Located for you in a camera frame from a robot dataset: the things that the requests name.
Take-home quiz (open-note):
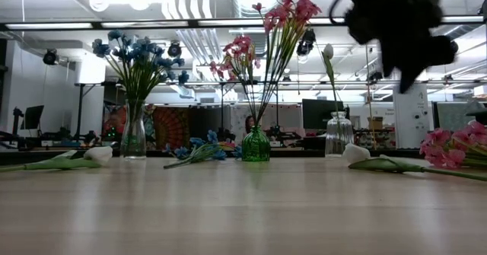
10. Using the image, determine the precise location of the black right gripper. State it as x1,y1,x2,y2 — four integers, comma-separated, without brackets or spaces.
380,33,460,94

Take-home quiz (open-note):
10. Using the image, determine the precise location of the pink artificial flower bunch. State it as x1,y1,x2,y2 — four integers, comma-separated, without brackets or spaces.
250,0,323,129
419,120,487,170
208,33,263,129

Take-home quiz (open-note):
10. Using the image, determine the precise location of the blue artificial flower bunch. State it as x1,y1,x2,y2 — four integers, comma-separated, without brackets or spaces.
127,37,190,107
163,129,244,171
90,29,142,107

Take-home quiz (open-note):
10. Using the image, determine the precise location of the white artificial tulip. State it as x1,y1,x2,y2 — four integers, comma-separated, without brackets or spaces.
321,43,342,115
342,143,487,183
0,145,114,173

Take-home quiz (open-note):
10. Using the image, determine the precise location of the clear ribbed glass vase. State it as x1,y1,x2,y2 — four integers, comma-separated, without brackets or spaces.
325,110,355,158

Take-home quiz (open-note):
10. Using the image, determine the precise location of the clear tall glass vase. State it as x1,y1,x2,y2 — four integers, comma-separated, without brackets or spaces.
120,98,148,160

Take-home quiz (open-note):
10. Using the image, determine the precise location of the green glass vase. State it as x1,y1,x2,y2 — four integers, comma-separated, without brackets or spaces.
241,125,271,163

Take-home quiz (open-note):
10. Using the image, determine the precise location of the white tower appliance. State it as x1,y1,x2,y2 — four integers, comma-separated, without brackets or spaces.
393,83,431,149

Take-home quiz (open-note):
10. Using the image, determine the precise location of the thin vertical rod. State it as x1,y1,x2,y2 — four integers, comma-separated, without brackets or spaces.
364,44,372,149

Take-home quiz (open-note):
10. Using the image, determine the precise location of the cardboard box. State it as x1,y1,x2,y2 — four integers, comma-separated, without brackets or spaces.
367,116,384,131

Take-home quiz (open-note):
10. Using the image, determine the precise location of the grey partition panel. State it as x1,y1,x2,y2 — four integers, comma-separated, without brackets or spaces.
435,101,487,132

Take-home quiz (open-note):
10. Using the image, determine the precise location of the black ceiling spotlight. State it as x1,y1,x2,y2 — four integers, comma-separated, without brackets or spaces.
42,48,60,66
296,28,317,57
167,41,183,59

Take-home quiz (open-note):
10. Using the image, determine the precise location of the orange patterned tapestry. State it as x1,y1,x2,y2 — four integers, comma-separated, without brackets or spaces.
151,106,191,151

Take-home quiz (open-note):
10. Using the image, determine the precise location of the black curtain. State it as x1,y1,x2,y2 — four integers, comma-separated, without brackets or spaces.
189,105,231,150

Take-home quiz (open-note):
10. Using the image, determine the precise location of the small black monitor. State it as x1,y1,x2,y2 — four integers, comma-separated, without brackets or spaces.
21,104,45,130

